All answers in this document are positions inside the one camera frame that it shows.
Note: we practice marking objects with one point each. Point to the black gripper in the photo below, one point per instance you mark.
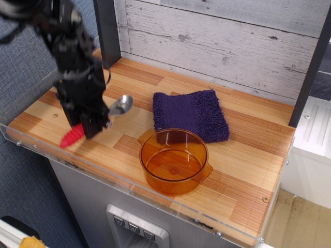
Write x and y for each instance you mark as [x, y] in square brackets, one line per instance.
[80, 93]

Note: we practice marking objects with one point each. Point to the red handled metal spoon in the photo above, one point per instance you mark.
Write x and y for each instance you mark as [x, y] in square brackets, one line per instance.
[118, 108]

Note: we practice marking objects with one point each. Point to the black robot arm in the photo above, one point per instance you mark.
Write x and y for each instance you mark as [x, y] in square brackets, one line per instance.
[60, 25]

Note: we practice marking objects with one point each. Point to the orange transparent pot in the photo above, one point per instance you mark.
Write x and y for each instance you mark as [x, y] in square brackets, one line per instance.
[175, 161]

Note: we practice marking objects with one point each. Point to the grey cabinet front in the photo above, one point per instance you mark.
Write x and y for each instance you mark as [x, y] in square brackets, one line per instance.
[89, 195]

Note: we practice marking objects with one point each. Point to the clear acrylic table guard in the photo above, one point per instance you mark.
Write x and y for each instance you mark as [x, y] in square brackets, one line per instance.
[233, 202]

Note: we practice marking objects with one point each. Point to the silver dispenser panel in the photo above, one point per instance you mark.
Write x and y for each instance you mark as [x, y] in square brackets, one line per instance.
[130, 230]

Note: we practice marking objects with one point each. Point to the purple folded towel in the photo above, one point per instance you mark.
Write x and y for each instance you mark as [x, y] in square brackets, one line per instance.
[198, 112]

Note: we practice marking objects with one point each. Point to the yellow tape piece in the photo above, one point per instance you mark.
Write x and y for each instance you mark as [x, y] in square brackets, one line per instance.
[31, 242]

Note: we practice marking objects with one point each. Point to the white ridged side appliance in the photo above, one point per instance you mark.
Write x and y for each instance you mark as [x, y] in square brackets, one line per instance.
[306, 173]

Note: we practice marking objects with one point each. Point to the left dark vertical post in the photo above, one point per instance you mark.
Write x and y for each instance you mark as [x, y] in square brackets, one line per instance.
[107, 31]

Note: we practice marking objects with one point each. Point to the dark vertical post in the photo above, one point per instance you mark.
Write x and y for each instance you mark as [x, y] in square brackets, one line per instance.
[107, 31]
[312, 71]

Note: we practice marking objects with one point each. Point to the right dark vertical post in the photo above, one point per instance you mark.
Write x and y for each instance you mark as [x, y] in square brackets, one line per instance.
[312, 71]

